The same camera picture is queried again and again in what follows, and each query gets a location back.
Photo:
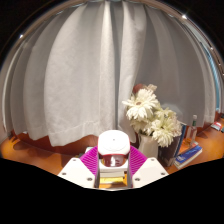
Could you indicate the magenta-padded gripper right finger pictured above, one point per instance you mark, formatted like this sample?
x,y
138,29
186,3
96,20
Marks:
x,y
150,170

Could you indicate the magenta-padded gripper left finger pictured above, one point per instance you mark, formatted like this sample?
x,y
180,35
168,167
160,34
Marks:
x,y
78,170

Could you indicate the red and white charger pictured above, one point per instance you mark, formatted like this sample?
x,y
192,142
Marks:
x,y
113,145

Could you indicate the white ceramic vase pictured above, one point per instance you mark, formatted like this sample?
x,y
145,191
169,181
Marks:
x,y
148,146

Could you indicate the blue flat book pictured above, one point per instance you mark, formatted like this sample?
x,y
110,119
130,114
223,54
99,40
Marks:
x,y
188,156

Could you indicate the blue upright book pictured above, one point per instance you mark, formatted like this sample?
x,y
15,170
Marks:
x,y
182,136

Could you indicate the white flower bouquet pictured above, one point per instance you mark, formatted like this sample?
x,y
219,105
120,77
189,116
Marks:
x,y
143,106

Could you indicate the red and white flat item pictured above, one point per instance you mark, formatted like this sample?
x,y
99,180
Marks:
x,y
216,126

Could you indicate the white curtain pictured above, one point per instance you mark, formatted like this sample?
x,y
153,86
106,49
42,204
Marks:
x,y
76,73

